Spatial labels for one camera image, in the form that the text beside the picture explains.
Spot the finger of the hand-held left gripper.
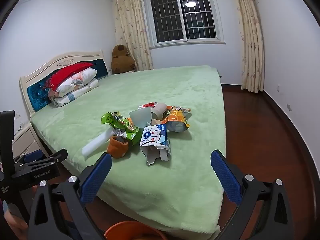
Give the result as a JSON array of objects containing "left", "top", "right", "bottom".
[
  {"left": 24, "top": 148, "right": 68, "bottom": 168},
  {"left": 18, "top": 149, "right": 47, "bottom": 165}
]

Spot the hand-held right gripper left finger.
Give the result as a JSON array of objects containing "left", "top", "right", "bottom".
[{"left": 27, "top": 152, "right": 112, "bottom": 240}]

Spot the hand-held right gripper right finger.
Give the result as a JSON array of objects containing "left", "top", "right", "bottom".
[{"left": 210, "top": 149, "right": 294, "bottom": 240}]

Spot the white plastic tube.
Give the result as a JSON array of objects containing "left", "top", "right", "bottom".
[{"left": 82, "top": 129, "right": 115, "bottom": 158}]

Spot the orange brown plush sock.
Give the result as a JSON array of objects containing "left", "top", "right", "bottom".
[{"left": 107, "top": 135, "right": 129, "bottom": 158}]

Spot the green snack packet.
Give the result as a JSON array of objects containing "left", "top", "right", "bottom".
[{"left": 101, "top": 111, "right": 140, "bottom": 146}]

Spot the orange plastic bucket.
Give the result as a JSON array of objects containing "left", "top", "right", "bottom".
[{"left": 104, "top": 220, "right": 167, "bottom": 240}]

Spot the blue white carton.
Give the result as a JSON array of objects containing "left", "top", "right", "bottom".
[{"left": 139, "top": 123, "right": 172, "bottom": 166}]

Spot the translucent plastic cup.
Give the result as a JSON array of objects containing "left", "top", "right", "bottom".
[{"left": 129, "top": 107, "right": 152, "bottom": 128}]

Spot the person's left hand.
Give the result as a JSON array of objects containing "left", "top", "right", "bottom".
[{"left": 0, "top": 184, "right": 38, "bottom": 238}]

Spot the white nightstand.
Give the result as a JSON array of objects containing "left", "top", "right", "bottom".
[{"left": 11, "top": 122, "right": 50, "bottom": 161}]

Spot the cream bed headboard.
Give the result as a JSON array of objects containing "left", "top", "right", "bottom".
[{"left": 19, "top": 50, "right": 108, "bottom": 117}]

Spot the orange snack bag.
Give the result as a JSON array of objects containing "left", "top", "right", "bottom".
[{"left": 162, "top": 106, "right": 191, "bottom": 133}]

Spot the red pillow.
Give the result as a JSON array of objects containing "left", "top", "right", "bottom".
[{"left": 45, "top": 62, "right": 94, "bottom": 91}]

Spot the red white packet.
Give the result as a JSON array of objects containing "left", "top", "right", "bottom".
[{"left": 138, "top": 101, "right": 158, "bottom": 109}]

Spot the bed with green blanket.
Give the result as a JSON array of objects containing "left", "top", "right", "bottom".
[{"left": 30, "top": 65, "right": 227, "bottom": 233}]

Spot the brown plush toy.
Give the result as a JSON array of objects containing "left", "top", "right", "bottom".
[{"left": 111, "top": 44, "right": 136, "bottom": 75}]

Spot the cream floral curtain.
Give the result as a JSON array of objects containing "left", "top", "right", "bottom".
[
  {"left": 231, "top": 0, "right": 265, "bottom": 93},
  {"left": 111, "top": 0, "right": 153, "bottom": 72}
]

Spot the barred window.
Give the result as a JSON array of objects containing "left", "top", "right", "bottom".
[{"left": 141, "top": 0, "right": 225, "bottom": 49}]

